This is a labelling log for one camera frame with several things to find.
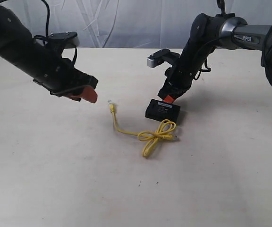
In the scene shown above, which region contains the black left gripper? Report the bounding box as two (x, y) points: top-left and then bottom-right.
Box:
(0, 39), (98, 103)

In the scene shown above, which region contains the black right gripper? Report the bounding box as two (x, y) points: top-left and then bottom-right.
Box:
(158, 13), (223, 104)

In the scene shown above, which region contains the small black box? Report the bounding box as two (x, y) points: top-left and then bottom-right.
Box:
(145, 99), (181, 123)

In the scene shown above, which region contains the yellow ethernet cable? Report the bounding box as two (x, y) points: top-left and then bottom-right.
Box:
(107, 100), (181, 158)

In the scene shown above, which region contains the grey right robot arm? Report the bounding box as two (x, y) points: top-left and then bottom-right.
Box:
(158, 13), (272, 103)

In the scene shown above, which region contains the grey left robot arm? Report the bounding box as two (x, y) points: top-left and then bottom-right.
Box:
(0, 2), (98, 103)

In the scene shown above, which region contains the white backdrop curtain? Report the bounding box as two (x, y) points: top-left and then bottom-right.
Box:
(0, 0), (272, 49)

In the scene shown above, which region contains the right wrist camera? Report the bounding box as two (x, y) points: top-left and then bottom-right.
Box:
(147, 49), (180, 68)

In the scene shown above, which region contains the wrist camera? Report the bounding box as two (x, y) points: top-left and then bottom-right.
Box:
(147, 49), (180, 68)
(49, 32), (80, 52)

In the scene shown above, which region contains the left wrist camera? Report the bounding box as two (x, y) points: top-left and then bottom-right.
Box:
(49, 32), (80, 52)

